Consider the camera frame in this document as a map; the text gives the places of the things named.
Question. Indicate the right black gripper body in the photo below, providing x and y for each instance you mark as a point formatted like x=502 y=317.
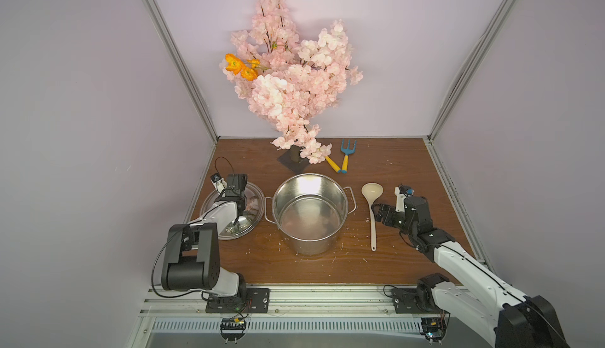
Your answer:
x=398 y=217

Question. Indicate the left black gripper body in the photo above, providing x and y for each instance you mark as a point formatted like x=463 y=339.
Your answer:
x=234 y=193

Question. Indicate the cream plastic ladle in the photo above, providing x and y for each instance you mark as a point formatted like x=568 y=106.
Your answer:
x=371 y=193

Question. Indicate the steel pot lid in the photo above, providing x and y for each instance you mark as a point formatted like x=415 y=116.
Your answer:
x=247 y=220

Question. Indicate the stainless steel pot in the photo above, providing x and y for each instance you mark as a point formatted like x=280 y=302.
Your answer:
x=310 y=210

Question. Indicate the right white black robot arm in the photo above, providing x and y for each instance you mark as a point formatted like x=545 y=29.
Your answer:
x=501 y=314

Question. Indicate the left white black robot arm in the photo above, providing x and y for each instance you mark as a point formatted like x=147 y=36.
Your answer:
x=191 y=255

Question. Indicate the yellow garden shovel toy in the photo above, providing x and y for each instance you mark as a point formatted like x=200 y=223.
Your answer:
x=335 y=167

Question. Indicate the blue garden fork toy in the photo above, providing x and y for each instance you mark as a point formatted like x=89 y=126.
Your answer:
x=348 y=147

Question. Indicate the right small circuit board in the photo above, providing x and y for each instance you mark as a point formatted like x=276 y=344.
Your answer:
x=434 y=329

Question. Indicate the small circuit board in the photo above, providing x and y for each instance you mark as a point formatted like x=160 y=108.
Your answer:
x=232 y=330
x=434 y=329

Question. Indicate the orange artificial flower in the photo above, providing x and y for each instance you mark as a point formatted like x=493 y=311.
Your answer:
x=246 y=69

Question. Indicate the pink cherry blossom branch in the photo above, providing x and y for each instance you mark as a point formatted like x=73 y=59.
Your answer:
x=298 y=79

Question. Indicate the left small circuit board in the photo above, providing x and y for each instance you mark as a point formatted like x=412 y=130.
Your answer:
x=232 y=330

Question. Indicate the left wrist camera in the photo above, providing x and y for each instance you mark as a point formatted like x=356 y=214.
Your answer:
x=218 y=182

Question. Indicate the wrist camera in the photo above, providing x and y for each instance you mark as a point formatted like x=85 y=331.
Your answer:
x=218 y=182
x=402 y=192

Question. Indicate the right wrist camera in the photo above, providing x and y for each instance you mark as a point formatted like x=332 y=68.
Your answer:
x=402 y=192

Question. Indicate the dark flower base plate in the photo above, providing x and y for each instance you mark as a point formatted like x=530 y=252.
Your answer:
x=293 y=161

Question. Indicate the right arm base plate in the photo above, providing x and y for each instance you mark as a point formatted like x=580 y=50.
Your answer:
x=407 y=300

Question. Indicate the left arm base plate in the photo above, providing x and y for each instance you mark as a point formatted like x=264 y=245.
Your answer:
x=247 y=300

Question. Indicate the aluminium mounting rail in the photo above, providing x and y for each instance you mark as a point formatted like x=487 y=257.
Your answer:
x=341 y=300

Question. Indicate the right aluminium corner post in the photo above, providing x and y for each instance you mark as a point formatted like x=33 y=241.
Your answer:
x=470 y=65

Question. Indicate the aluminium corner post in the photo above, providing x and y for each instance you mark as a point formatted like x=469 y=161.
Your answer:
x=470 y=65
x=192 y=88

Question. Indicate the left aluminium corner post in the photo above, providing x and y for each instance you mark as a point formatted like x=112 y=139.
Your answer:
x=192 y=88

